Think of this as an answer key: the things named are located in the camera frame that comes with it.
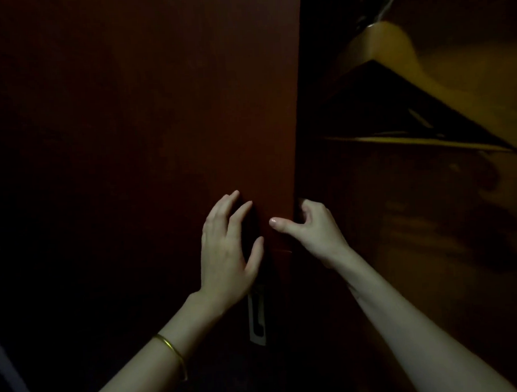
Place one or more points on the person's left forearm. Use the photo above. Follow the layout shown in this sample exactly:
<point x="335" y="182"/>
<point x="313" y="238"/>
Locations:
<point x="150" y="369"/>

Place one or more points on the person's right hand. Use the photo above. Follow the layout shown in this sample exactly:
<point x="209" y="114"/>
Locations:
<point x="320" y="238"/>

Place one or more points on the person's right forearm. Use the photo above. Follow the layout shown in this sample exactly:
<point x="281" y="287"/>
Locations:
<point x="418" y="336"/>

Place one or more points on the brown wooden wardrobe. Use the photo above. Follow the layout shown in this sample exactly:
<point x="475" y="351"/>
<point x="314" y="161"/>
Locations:
<point x="131" y="122"/>

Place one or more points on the metal wardrobe hook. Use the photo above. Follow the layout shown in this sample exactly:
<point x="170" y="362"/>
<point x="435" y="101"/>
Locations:
<point x="378" y="0"/>

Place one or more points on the person's left hand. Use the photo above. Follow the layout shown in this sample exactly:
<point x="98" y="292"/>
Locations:
<point x="225" y="268"/>

